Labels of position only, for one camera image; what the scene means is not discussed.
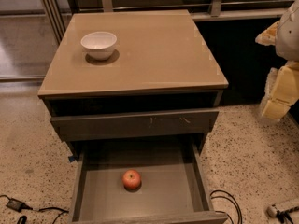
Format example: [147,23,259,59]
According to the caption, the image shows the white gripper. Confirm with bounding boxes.
[255,0,299,120]

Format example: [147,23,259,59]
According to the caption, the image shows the red apple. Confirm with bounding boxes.
[121,169,141,190]

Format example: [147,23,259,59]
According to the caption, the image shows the grey top drawer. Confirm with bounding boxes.
[50,109,218,142]

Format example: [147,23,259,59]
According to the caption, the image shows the open grey middle drawer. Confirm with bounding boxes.
[68,143,227,224]

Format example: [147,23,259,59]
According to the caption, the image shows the grey cabinet with tan top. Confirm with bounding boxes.
[38,10,228,158]

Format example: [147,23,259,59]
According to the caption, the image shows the white power strip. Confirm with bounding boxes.
[266,198,299,224]

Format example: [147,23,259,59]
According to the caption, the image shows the white ceramic bowl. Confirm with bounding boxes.
[80,32,118,61]

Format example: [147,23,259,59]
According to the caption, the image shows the black looped cable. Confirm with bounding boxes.
[209,189,244,224]

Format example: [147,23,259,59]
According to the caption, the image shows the black power adapter with cable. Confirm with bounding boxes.
[0,194,69,224]

